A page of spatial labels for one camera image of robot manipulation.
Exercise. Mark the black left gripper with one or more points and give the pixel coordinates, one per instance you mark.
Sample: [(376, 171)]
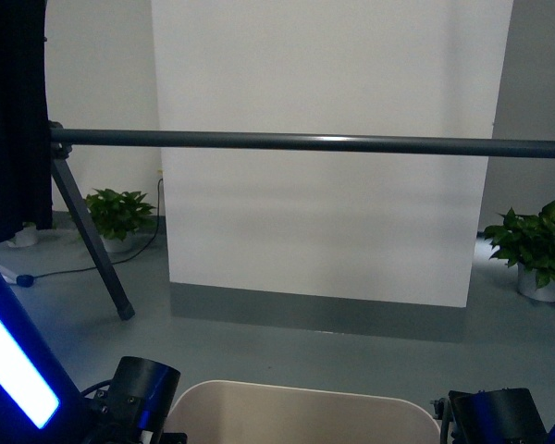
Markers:
[(133, 405)]

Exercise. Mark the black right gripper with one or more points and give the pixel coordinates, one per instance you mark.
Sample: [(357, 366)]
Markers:
[(507, 415)]

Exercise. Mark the beige plastic laundry hamper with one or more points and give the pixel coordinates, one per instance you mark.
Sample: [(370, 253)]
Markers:
[(221, 411)]

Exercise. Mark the left robot arm blue light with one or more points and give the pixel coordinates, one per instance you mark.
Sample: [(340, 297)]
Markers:
[(39, 403)]

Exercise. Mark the right potted green plant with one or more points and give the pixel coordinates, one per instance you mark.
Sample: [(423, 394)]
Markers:
[(528, 242)]

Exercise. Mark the potted green plant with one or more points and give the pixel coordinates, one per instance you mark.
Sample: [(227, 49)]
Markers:
[(118, 216), (528, 242)]

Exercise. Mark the left potted green plant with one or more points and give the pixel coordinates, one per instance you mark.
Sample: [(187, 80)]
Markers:
[(118, 216)]

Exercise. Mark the small white pot behind garment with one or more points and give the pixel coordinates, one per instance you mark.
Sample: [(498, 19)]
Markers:
[(27, 237)]

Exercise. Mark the black garment hanging on rack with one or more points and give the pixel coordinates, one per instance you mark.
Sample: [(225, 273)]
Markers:
[(25, 150)]

